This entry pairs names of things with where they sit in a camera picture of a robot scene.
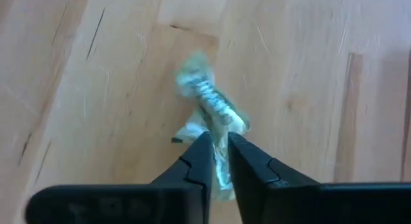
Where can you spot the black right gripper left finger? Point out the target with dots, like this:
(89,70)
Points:
(189,198)

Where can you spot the white sweetener packet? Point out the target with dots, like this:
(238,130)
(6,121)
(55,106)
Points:
(208,95)

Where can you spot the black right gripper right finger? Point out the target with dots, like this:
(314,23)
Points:
(266,198)

